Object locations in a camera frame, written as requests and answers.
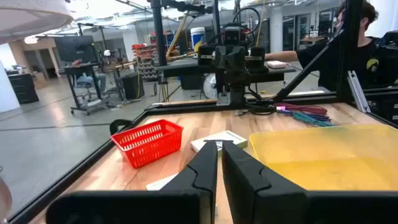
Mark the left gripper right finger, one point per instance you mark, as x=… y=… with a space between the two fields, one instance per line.
x=245 y=186

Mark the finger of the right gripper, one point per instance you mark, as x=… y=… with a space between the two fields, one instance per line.
x=240 y=67
x=221 y=59

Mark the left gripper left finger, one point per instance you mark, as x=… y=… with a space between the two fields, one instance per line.
x=199 y=174

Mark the small white power adapter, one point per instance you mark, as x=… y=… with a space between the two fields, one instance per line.
x=160 y=183

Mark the white Acer adapter box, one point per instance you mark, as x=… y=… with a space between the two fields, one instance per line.
x=230 y=137

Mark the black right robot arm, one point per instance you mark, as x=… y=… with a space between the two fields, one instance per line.
x=237 y=93

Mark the red parts bin shelf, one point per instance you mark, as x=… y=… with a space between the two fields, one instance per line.
x=146 y=60

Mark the black trash bin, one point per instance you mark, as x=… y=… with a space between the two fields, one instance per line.
x=133 y=85

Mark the yellow translucent plastic bin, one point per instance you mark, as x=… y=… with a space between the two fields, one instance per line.
x=326 y=155

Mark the blue white water barrel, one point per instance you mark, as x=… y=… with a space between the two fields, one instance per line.
x=197 y=37

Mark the black side table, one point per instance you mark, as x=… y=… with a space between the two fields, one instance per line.
x=186 y=67

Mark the round floor fan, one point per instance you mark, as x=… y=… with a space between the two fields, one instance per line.
x=210 y=87

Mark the white handheld device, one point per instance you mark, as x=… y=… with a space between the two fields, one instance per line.
x=276 y=64

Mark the black vertical pole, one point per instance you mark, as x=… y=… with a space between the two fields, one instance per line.
x=158 y=34

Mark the red plastic basket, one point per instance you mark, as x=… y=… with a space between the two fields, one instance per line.
x=146 y=143

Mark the person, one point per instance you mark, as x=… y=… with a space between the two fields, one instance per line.
x=90 y=81
x=329 y=62

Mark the silver aluminium extrusion piece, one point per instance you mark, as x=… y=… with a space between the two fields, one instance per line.
x=357 y=90

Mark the black rolling desk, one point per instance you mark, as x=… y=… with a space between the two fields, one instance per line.
x=84 y=70

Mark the black monitor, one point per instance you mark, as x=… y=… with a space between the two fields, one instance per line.
x=76 y=48

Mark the black drawer cabinet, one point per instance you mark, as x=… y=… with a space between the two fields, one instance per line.
x=23 y=88

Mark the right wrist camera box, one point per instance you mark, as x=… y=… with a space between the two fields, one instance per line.
x=234 y=35

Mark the black aluminium table frame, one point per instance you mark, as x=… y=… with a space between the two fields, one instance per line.
x=62 y=180

